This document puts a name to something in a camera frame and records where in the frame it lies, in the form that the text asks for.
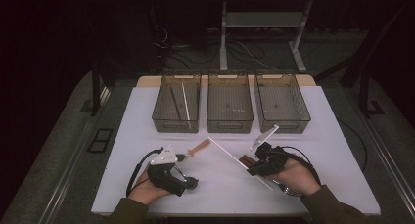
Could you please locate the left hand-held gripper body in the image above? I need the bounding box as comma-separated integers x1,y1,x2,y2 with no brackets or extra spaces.
146,144,188,198

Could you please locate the person's right hand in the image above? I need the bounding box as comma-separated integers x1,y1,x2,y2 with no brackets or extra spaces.
268,157,322,198

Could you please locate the white metal desk frame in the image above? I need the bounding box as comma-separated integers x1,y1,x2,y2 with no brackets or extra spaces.
218,0,313,72

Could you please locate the left hand-held gripper black cable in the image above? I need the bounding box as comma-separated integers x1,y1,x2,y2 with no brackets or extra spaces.
126,147,164,198

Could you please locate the black metal stand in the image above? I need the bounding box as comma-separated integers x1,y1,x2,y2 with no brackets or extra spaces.
90,59,114,117
358,67,387,119

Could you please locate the tangle of black floor cables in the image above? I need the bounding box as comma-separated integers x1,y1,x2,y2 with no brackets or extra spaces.
151,8,278,71

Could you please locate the clear spoon with tan handle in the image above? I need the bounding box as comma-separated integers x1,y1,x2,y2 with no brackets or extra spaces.
177,138,211,162

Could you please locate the black floor socket plate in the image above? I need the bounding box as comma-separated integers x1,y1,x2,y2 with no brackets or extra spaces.
86,128,115,154

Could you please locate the right hand-held gripper black cable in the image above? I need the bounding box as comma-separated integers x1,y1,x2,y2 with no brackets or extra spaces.
277,145,322,186

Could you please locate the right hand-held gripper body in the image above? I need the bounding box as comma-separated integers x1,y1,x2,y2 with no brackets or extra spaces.
249,124,297,177

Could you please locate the hand-held gripper black cable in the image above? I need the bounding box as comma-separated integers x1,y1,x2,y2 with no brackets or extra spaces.
126,147,164,198
277,145,322,186

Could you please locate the thin black floor cable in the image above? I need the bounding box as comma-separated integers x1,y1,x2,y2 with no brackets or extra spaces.
337,119,370,173

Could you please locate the smoky translucent plastic bin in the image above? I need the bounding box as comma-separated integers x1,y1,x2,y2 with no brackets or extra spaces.
206,69,254,134
151,70,203,134
254,69,311,134

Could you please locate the dark slanted stand leg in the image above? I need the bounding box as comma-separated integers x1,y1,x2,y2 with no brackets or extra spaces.
312,2,415,88

